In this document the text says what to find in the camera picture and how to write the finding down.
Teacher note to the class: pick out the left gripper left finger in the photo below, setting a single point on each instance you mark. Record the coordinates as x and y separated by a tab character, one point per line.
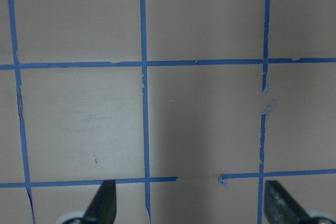
102	208

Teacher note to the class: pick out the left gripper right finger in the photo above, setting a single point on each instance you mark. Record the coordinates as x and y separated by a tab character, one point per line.
280	206

